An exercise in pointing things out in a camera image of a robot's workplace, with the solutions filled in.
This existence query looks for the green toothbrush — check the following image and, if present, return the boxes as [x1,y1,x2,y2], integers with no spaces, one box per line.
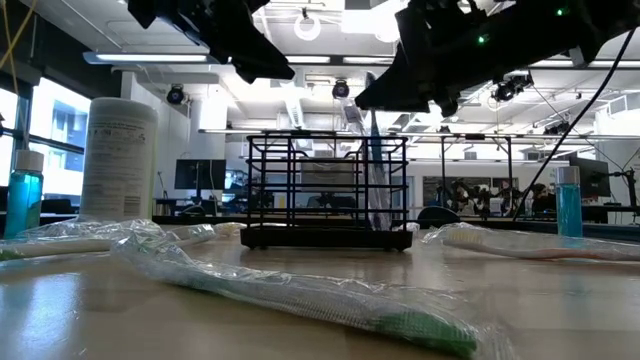
[0,223,217,264]
[110,230,516,360]

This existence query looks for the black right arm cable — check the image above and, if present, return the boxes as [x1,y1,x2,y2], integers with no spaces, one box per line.
[512,27,640,221]

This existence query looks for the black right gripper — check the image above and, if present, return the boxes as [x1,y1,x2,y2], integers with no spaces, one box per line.
[355,0,531,119]

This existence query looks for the black background metal frame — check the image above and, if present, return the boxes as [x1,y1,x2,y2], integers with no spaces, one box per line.
[438,133,515,211]

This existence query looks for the black computer monitor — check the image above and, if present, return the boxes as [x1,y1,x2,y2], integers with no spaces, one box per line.
[174,158,228,191]
[568,156,612,199]

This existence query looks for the yellow cable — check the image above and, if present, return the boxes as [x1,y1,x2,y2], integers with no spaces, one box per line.
[0,0,39,71]

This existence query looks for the black chair back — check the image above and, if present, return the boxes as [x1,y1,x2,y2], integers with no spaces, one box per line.
[416,205,462,224]

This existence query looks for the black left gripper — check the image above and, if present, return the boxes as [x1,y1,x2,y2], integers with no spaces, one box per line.
[127,0,296,85]

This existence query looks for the long ceiling light bar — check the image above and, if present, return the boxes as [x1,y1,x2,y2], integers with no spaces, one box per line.
[82,50,640,70]

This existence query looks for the black ceiling track lights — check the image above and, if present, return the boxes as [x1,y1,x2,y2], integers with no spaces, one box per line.
[492,72,535,104]

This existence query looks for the white ceiling ring light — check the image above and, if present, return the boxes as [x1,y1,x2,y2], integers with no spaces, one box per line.
[293,13,323,43]

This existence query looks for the blue mouthwash bottle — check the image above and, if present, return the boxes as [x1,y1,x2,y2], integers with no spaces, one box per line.
[555,165,584,238]
[3,149,45,240]

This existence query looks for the person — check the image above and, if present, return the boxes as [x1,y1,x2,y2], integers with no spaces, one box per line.
[529,182,557,215]

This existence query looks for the black wire caddy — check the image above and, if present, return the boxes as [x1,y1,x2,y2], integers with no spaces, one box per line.
[239,132,415,252]

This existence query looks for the white wipes canister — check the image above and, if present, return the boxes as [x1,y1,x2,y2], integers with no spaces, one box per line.
[78,97,160,230]

